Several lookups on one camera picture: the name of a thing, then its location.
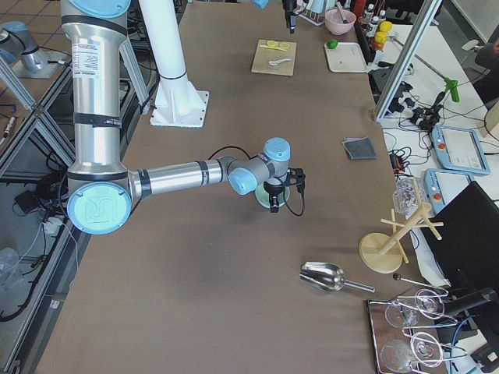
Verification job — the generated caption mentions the metal scoop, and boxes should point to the metal scoop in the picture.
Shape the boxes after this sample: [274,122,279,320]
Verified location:
[299,261,376,293]

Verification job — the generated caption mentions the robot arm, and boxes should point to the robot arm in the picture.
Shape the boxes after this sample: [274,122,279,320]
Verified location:
[61,1,292,235]

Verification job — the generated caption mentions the yellow plastic knife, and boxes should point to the yellow plastic knife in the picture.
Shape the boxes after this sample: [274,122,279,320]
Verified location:
[259,44,288,51]

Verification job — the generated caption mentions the white ceramic spoon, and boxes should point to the white ceramic spoon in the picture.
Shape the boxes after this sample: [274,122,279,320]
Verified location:
[267,58,292,66]

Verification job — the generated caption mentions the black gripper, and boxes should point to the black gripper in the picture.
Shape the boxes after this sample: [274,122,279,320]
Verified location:
[282,0,296,34]
[264,178,285,213]

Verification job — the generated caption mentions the aluminium frame post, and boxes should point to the aluminium frame post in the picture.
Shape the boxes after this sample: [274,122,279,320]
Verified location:
[373,0,442,122]

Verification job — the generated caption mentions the wooden mug tree stand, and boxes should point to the wooden mug tree stand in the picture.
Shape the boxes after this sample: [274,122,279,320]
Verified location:
[359,179,444,273]

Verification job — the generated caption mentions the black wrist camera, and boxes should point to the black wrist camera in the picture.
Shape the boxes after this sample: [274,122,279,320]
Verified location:
[285,168,306,196]

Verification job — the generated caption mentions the teach pendant near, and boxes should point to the teach pendant near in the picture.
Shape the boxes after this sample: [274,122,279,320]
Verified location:
[424,168,475,213]

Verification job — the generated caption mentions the wire glass rack tray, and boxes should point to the wire glass rack tray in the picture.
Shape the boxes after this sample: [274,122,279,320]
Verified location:
[366,288,467,373]

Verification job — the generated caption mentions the bamboo cutting board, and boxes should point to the bamboo cutting board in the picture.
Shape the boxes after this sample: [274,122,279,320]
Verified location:
[251,39,296,76]

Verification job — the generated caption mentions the teach pendant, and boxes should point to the teach pendant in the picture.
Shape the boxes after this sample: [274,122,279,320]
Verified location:
[431,125,490,175]
[424,168,475,213]

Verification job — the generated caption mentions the cream rabbit tray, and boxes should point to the cream rabbit tray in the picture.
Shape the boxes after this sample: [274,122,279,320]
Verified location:
[324,42,367,73]

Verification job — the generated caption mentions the green clamp tool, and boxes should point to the green clamp tool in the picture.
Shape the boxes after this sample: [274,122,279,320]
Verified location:
[444,77,460,103]

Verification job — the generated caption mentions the grey folded cloth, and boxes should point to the grey folded cloth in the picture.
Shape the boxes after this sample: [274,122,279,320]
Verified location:
[342,137,377,161]

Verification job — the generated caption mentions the green lime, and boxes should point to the green lime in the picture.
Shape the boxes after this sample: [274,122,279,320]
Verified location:
[327,39,338,50]

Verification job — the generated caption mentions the light green bowl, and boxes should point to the light green bowl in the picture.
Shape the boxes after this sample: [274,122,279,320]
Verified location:
[255,184,290,211]

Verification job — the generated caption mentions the black monitor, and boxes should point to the black monitor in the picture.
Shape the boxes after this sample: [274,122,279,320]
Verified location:
[421,182,498,290]

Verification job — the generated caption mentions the teach pendant far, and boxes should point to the teach pendant far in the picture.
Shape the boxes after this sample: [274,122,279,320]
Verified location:
[431,125,490,175]

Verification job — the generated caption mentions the pink ice bowl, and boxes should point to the pink ice bowl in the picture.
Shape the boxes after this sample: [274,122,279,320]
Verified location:
[324,9,357,35]

